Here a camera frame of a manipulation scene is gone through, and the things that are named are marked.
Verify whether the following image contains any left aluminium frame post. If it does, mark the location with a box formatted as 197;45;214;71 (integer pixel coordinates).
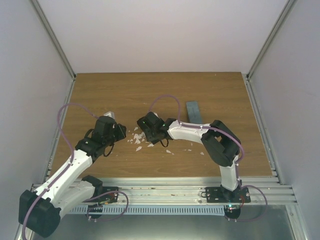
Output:
31;0;77;80

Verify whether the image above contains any right aluminium frame post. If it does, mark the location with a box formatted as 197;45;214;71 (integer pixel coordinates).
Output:
245;0;298;80

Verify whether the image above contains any grey slotted cable duct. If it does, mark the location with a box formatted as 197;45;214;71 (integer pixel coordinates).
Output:
67;205;226;216

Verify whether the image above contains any aluminium mounting rail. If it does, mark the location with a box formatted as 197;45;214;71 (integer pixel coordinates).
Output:
101;176;297;205

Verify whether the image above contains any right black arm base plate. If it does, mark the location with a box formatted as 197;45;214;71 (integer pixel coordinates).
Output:
200;186;251;203

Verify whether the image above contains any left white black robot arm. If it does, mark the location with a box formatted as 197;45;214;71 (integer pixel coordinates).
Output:
18;111;127;239

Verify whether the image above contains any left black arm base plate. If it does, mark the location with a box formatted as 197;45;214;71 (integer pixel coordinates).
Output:
84;186;119;204

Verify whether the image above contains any aluminium frame post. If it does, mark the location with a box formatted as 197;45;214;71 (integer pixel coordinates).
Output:
31;0;77;80
245;0;298;80

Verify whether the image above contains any green glasses case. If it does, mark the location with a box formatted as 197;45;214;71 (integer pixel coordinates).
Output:
186;101;203;124

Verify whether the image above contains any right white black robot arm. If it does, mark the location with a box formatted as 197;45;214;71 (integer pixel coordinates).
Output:
137;111;243;203

